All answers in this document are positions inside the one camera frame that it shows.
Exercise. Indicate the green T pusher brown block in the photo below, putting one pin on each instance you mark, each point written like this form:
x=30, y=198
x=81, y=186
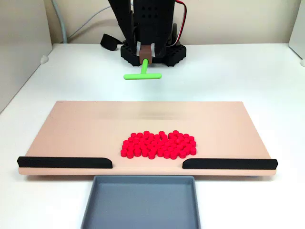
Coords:
x=143, y=76

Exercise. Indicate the red granule pile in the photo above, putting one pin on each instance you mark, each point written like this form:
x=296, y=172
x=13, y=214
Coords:
x=157, y=145

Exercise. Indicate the white adhesive blob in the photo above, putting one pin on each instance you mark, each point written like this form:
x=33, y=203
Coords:
x=44, y=59
x=302, y=62

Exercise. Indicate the pink flat board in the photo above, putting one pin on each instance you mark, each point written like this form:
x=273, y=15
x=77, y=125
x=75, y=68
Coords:
x=83, y=128

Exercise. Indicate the white partition panel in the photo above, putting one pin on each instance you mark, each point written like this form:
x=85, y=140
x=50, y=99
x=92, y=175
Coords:
x=19, y=66
x=297, y=28

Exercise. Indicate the black foam strip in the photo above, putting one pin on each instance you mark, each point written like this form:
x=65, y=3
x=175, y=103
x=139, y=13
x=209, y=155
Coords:
x=228, y=164
x=64, y=162

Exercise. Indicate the grey square tray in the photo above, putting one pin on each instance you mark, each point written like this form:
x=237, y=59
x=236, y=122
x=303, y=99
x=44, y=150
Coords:
x=143, y=205

